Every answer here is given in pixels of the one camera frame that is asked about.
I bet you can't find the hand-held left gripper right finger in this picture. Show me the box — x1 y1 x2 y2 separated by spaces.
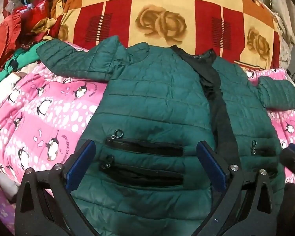
196 141 278 236

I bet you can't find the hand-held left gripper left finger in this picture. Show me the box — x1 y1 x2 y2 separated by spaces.
15 140 96 236

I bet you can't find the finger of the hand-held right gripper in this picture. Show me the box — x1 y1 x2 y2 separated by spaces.
280 143 295 178

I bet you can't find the green quilted puffer jacket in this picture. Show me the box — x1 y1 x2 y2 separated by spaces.
36 36 295 236

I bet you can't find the pink penguin print blanket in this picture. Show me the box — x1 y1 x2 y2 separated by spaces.
0 41 295 202

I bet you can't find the purple floral sheet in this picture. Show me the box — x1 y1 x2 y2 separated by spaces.
0 172 18 236

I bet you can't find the green cloth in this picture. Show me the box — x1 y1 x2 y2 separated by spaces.
0 44 44 90

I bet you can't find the cream lace cloth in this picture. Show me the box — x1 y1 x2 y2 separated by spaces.
268 2 295 70

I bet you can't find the gold satin cloth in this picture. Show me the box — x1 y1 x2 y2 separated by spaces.
31 17 64 42

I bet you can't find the red ruffled garment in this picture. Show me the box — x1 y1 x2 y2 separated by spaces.
0 12 24 78

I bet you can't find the red printed cloth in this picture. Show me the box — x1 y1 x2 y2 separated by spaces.
13 0 55 36

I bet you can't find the red checked rose print quilt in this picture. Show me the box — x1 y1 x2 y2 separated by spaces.
50 0 282 70

